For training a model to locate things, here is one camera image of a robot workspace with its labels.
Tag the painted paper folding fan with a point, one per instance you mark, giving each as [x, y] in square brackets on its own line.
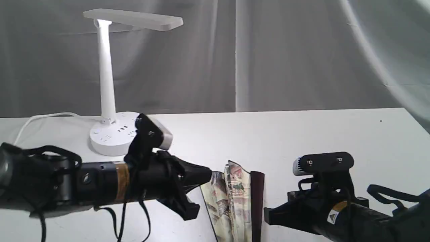
[234, 200]

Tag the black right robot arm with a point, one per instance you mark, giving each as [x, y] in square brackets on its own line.
[409, 223]

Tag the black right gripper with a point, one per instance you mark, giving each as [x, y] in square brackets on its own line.
[319, 214]

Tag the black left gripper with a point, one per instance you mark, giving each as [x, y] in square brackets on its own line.
[168, 179]

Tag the white desk lamp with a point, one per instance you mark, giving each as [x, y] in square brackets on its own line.
[113, 135]

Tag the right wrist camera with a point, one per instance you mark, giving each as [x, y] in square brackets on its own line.
[329, 169]

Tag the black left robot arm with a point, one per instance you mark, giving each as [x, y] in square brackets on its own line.
[56, 182]

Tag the grey backdrop curtain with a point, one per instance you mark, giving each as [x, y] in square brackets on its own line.
[230, 55]

